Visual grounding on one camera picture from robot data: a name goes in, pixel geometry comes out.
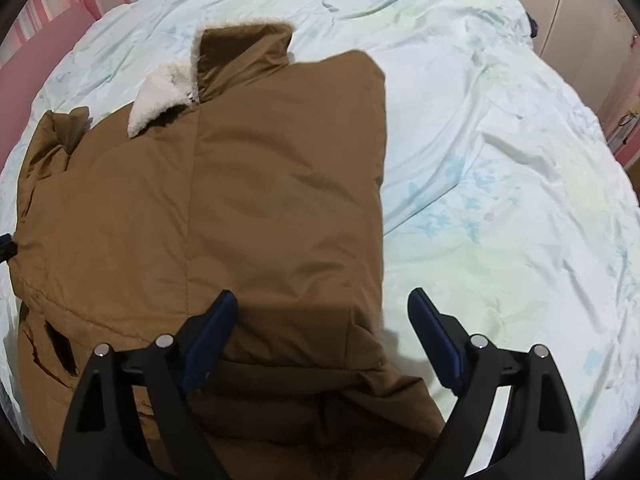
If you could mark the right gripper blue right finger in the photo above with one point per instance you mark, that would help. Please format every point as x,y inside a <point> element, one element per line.
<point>539,436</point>

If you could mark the brown jacket with fleece collar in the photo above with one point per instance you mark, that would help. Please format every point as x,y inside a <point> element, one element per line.
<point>261,176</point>

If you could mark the pale floral white duvet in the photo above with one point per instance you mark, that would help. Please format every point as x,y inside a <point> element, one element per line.
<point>501,198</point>

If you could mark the white wardrobe with red decals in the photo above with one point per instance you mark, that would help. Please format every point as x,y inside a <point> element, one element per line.
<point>591,44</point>

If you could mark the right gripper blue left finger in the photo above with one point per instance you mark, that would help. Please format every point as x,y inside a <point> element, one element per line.
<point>103,437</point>

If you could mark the pink bed sheet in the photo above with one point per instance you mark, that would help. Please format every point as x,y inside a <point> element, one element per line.
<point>25,73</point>

